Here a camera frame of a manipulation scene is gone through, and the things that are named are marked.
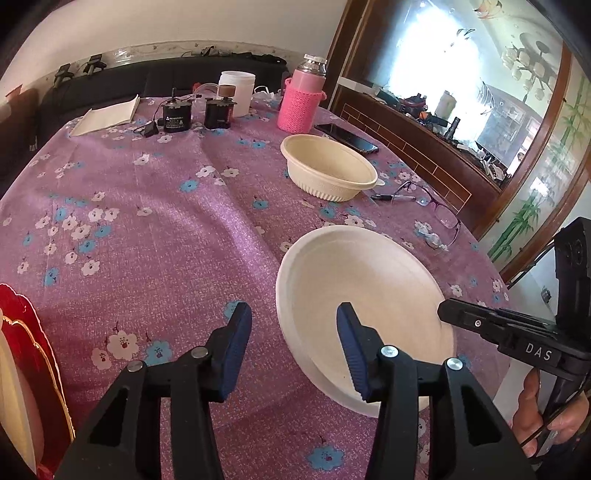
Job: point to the wooden mirror cabinet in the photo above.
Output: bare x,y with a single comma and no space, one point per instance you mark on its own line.
415,152

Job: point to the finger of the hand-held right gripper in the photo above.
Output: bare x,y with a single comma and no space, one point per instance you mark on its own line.
471,318

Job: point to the black motor with label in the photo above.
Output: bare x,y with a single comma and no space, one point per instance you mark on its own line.
174,122

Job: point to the ribbed cream bowl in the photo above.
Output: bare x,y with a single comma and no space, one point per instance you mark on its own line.
323,157

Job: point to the brown armchair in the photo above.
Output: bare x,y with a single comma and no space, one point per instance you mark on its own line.
18,138

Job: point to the large red scalloped plate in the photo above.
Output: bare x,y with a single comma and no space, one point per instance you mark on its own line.
23,300

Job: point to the black flashlight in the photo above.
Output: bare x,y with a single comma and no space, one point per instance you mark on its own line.
454,127

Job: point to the wide cream bowl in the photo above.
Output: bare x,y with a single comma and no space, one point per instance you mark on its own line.
369,277

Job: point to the person's right hand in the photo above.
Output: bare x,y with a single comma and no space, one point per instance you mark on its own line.
528,415

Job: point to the black motor with wooden knob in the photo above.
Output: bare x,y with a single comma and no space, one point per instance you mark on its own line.
217,115

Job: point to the small black device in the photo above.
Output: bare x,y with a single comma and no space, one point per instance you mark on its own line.
94,63
63,74

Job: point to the pink sleeved thermos bottle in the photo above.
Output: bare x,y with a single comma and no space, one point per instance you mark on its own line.
300,106

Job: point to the white plastic cup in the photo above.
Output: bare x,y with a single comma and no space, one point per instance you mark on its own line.
240,87

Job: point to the black smartphone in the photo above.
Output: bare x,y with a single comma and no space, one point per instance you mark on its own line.
346,137

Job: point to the purple floral tablecloth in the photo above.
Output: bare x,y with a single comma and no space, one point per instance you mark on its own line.
161,207

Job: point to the black pen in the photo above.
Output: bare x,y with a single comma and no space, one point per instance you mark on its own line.
392,197

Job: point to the small red gold-rimmed plate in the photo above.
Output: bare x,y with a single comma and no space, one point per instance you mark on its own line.
51,415

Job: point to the bamboo painted glass panel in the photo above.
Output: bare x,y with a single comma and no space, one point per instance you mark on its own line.
531,207

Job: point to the white paper pad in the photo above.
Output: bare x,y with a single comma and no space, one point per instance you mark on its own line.
106,115

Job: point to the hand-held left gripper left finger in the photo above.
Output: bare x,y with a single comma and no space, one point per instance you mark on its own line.
235,350

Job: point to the small black adapter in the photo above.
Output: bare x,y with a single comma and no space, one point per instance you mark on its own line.
150,129

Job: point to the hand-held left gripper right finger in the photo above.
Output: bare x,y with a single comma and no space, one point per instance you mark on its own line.
353,355

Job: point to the black sofa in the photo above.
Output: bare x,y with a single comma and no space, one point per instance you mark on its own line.
184,71

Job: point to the purple framed eyeglasses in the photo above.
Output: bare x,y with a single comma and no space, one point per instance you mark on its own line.
441,233

